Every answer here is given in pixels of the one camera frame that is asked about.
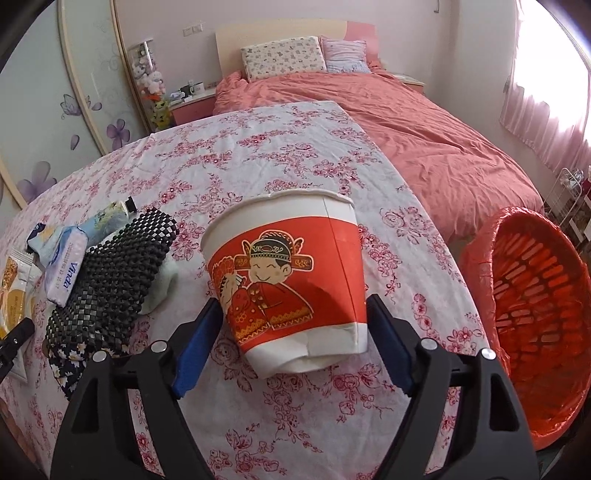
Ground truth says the black beaded bag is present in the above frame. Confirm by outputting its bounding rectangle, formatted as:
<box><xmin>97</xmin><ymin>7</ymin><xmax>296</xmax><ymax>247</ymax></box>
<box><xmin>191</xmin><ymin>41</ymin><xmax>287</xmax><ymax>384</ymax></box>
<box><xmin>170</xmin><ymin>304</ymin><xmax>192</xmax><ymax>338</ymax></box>
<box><xmin>45</xmin><ymin>208</ymin><xmax>178</xmax><ymax>358</ymax></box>

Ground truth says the white floral pillow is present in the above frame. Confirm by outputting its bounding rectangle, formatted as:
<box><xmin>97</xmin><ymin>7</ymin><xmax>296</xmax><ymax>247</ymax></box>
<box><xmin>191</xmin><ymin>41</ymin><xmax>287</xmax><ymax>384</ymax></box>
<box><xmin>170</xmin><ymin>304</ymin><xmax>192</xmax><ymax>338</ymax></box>
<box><xmin>240</xmin><ymin>36</ymin><xmax>326</xmax><ymax>83</ymax></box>

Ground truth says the blue white tissue packet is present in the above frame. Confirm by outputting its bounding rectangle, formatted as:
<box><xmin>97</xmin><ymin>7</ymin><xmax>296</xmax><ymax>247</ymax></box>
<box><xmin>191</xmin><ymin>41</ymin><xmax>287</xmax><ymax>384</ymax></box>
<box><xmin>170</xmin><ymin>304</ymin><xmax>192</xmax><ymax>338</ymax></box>
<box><xmin>44</xmin><ymin>226</ymin><xmax>88</xmax><ymax>308</ymax></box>

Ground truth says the white crumpled tissue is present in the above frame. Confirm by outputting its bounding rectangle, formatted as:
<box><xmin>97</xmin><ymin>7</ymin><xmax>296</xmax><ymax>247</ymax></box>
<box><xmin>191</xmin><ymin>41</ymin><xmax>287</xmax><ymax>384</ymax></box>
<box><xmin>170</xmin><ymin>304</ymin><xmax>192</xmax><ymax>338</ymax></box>
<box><xmin>141</xmin><ymin>258</ymin><xmax>178</xmax><ymax>315</ymax></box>

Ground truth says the yellow white snack packet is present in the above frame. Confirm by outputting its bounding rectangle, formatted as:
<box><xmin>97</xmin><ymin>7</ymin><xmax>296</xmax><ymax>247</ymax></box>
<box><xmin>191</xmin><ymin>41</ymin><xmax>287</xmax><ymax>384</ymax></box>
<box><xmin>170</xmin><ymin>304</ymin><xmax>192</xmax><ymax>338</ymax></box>
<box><xmin>0</xmin><ymin>251</ymin><xmax>44</xmax><ymax>381</ymax></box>

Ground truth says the beige pink headboard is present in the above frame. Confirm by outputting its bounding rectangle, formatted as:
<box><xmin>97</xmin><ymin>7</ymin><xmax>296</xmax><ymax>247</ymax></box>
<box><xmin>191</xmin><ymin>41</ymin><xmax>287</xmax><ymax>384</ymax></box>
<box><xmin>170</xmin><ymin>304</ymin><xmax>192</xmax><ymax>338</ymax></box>
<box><xmin>215</xmin><ymin>19</ymin><xmax>378</xmax><ymax>79</ymax></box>

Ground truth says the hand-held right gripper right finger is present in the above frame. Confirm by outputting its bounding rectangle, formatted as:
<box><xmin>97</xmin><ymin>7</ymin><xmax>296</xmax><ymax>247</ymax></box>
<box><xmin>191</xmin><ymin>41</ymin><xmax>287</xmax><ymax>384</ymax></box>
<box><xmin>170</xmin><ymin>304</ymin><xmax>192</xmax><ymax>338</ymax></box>
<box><xmin>367</xmin><ymin>294</ymin><xmax>539</xmax><ymax>480</ymax></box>

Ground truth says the crumpled blue white packet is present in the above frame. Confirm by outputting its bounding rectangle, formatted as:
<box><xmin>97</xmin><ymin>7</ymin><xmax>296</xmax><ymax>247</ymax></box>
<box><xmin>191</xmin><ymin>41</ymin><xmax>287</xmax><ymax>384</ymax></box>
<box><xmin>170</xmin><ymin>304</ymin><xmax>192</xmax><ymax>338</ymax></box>
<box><xmin>25</xmin><ymin>223</ymin><xmax>61</xmax><ymax>268</ymax></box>

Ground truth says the bed with coral duvet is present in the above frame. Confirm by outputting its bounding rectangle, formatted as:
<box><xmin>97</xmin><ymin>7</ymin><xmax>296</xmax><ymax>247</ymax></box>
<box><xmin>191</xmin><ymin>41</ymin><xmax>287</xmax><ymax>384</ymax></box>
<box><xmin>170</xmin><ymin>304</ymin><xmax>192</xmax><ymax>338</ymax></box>
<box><xmin>212</xmin><ymin>69</ymin><xmax>546</xmax><ymax>245</ymax></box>

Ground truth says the red and white paper cup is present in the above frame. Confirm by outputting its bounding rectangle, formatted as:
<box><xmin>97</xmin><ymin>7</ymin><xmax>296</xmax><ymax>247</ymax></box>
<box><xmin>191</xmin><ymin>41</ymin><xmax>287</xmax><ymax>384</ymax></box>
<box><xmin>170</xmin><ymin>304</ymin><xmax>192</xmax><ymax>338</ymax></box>
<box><xmin>203</xmin><ymin>191</ymin><xmax>370</xmax><ymax>380</ymax></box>

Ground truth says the dark floral cloth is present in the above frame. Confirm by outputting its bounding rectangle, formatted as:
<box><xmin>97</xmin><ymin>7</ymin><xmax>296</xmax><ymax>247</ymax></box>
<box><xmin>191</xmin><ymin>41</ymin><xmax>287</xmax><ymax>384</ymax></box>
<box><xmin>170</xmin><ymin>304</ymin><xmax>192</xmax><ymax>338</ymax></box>
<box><xmin>46</xmin><ymin>342</ymin><xmax>93</xmax><ymax>400</ymax></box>

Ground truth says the pink striped pillow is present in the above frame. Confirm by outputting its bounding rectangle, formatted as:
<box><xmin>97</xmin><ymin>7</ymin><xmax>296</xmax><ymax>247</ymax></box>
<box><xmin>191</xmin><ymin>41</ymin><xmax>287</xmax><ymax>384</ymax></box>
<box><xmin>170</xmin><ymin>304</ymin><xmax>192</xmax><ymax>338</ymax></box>
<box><xmin>321</xmin><ymin>38</ymin><xmax>372</xmax><ymax>75</ymax></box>

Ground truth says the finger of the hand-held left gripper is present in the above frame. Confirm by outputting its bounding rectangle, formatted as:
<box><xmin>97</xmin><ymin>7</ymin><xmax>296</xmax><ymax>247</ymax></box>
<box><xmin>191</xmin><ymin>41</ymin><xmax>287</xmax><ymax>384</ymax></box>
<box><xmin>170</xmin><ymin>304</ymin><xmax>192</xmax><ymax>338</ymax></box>
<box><xmin>0</xmin><ymin>318</ymin><xmax>35</xmax><ymax>381</ymax></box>

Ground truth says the white wire rack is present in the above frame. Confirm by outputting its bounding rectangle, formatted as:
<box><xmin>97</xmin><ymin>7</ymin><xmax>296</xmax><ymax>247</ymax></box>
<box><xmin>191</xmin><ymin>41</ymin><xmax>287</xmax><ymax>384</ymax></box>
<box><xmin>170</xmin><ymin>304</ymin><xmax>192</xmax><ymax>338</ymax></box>
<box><xmin>542</xmin><ymin>167</ymin><xmax>591</xmax><ymax>241</ymax></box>

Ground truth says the pink nightstand with clutter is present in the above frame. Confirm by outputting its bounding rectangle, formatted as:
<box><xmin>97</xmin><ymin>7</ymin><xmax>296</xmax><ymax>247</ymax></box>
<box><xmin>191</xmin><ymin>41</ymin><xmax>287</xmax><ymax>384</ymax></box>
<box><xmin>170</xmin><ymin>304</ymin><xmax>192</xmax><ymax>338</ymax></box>
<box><xmin>168</xmin><ymin>88</ymin><xmax>218</xmax><ymax>126</ymax></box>

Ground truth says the pink curtain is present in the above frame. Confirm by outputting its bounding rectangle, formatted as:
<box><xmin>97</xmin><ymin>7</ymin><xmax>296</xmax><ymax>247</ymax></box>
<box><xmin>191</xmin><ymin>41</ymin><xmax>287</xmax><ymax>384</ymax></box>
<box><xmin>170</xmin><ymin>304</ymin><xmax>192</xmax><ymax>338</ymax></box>
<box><xmin>499</xmin><ymin>46</ymin><xmax>591</xmax><ymax>171</ymax></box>

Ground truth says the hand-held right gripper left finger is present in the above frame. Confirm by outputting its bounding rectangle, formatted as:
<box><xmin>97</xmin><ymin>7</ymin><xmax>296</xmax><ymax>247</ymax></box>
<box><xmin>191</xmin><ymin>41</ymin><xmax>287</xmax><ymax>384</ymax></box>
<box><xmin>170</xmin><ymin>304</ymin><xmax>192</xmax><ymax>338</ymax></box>
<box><xmin>51</xmin><ymin>299</ymin><xmax>227</xmax><ymax>480</ymax></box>

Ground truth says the orange plastic basket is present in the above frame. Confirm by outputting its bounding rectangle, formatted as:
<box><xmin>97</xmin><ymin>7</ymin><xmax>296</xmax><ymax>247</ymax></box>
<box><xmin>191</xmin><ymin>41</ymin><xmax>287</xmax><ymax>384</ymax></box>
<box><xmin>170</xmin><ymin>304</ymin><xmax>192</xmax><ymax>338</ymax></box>
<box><xmin>459</xmin><ymin>206</ymin><xmax>591</xmax><ymax>450</ymax></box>

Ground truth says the plush toy display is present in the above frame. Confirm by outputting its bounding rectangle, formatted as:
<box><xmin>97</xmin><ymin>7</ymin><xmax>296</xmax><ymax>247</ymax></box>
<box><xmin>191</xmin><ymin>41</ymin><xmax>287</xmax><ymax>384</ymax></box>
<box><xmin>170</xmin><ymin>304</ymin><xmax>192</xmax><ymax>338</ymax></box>
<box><xmin>129</xmin><ymin>41</ymin><xmax>174</xmax><ymax>130</ymax></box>

